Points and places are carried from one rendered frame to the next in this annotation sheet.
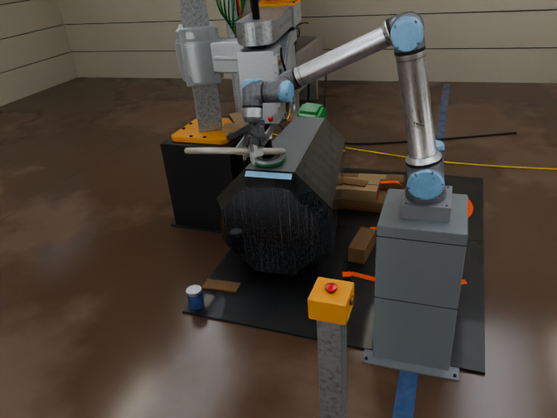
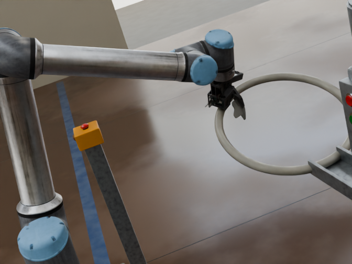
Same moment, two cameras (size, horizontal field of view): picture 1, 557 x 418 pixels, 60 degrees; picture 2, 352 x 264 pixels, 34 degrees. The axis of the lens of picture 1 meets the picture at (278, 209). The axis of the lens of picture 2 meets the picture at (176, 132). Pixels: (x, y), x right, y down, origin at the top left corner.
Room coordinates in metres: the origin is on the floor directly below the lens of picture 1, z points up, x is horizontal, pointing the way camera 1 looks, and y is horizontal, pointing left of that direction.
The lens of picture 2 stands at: (3.58, -1.00, 2.04)
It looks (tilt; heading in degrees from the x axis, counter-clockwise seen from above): 24 degrees down; 152
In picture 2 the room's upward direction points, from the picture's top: 18 degrees counter-clockwise
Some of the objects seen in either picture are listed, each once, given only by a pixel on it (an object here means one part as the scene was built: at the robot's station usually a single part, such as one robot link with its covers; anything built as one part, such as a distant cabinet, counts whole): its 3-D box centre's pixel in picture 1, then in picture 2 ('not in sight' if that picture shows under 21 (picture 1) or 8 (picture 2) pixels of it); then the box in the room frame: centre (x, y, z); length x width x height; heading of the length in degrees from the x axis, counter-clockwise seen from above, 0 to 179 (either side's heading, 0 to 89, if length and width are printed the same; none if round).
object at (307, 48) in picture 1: (289, 78); not in sight; (6.60, -0.30, 0.43); 1.30 x 0.62 x 0.86; 159
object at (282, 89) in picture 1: (278, 90); (189, 59); (2.06, -0.04, 1.47); 0.12 x 0.12 x 0.09; 72
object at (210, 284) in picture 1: (221, 285); not in sight; (2.64, 0.43, 0.02); 0.25 x 0.10 x 0.01; 72
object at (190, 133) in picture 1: (210, 129); not in sight; (3.72, 0.49, 0.76); 0.49 x 0.49 x 0.05; 68
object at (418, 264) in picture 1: (418, 279); not in sight; (2.03, -0.71, 0.42); 0.50 x 0.50 x 0.85; 69
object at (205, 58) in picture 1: (224, 55); not in sight; (3.65, 0.31, 1.34); 0.74 x 0.34 x 0.25; 67
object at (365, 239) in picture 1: (362, 245); not in sight; (2.92, -0.59, 0.07); 0.30 x 0.12 x 0.12; 152
